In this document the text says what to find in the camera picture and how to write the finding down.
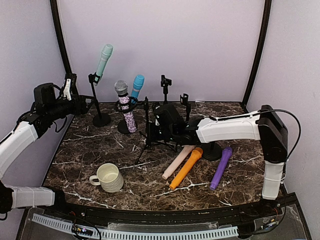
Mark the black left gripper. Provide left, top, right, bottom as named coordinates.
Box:
left=46, top=93, right=96, bottom=121

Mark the black tripod microphone stand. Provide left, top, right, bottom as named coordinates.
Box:
left=114, top=96, right=181, bottom=166

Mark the black stand of green microphone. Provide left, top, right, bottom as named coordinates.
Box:
left=88, top=73, right=111, bottom=127

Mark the beige pink microphone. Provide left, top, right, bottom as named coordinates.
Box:
left=161, top=145, right=195, bottom=180

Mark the glitter purple silver microphone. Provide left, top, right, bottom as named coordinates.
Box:
left=114, top=80, right=137, bottom=133

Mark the orange microphone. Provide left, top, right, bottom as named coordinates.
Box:
left=169, top=147, right=203, bottom=190

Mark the black stand of blue microphone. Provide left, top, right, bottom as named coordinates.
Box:
left=117, top=119, right=132, bottom=134

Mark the black stand of purple microphone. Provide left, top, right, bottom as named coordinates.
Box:
left=200, top=141, right=222, bottom=161

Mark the mint green microphone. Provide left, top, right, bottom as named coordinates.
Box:
left=94, top=43, right=114, bottom=85

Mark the blue microphone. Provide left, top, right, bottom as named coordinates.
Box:
left=131, top=74, right=145, bottom=99

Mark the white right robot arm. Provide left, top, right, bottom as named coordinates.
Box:
left=146, top=104, right=291, bottom=217

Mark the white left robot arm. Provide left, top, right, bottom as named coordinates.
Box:
left=0, top=78, right=98, bottom=218

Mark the cream ceramic mug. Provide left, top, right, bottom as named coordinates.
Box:
left=89, top=163, right=124, bottom=193

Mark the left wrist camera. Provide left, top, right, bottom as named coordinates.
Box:
left=60, top=73, right=77, bottom=101

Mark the left black frame post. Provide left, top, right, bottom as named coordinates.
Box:
left=49, top=0, right=78, bottom=109

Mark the black frame post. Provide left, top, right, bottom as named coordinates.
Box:
left=49, top=0, right=78, bottom=109
left=241, top=0, right=272, bottom=111

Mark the black front table rail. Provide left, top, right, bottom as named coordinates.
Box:
left=43, top=197, right=287, bottom=226

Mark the white slotted cable duct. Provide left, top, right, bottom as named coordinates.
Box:
left=32, top=213, right=239, bottom=240

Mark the right black frame post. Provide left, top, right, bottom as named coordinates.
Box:
left=241, top=0, right=272, bottom=111

